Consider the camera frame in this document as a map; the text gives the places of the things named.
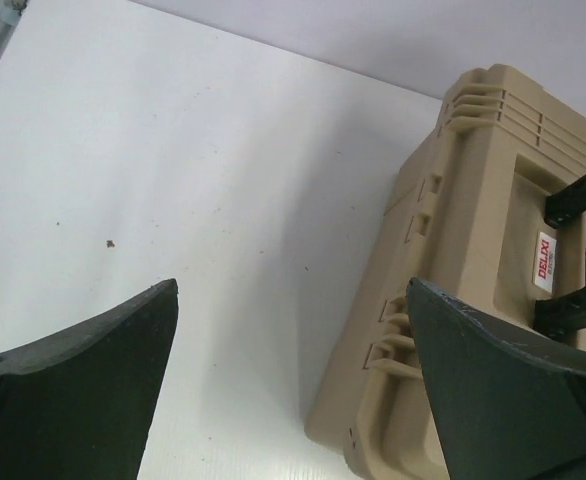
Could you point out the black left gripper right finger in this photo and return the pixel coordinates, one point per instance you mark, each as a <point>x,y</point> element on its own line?
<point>507,403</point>

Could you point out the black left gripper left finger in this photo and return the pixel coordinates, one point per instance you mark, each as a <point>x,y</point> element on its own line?
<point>79,403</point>

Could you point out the tan plastic tool box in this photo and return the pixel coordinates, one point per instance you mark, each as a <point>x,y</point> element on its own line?
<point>491,209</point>

